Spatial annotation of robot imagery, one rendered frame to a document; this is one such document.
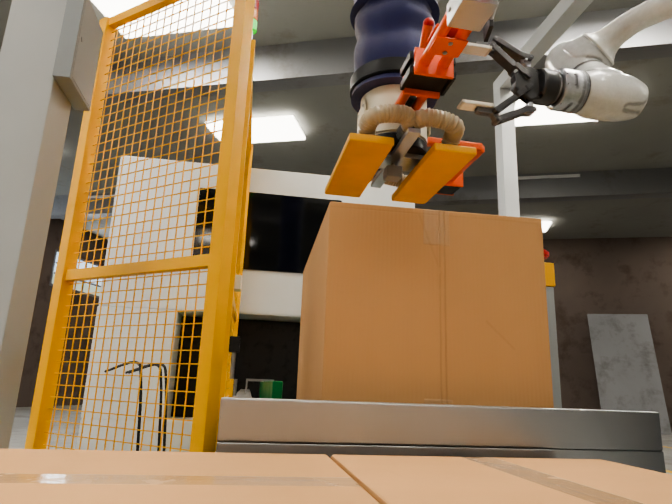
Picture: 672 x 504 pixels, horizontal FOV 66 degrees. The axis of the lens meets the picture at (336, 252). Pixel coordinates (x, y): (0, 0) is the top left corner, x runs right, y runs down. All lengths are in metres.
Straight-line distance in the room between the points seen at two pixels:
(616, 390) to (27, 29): 10.97
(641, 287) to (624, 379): 2.13
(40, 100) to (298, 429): 1.30
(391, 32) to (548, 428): 0.96
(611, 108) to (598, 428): 0.67
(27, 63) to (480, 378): 1.52
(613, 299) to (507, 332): 11.52
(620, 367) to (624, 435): 10.74
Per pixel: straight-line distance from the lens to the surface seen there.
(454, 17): 0.98
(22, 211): 1.65
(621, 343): 11.88
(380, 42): 1.38
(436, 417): 0.83
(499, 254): 0.98
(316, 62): 5.46
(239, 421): 0.79
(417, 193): 1.42
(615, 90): 1.28
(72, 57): 1.80
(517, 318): 0.97
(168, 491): 0.48
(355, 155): 1.20
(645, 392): 11.71
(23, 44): 1.89
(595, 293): 12.39
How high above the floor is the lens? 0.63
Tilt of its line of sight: 14 degrees up
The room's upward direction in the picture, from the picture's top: 2 degrees clockwise
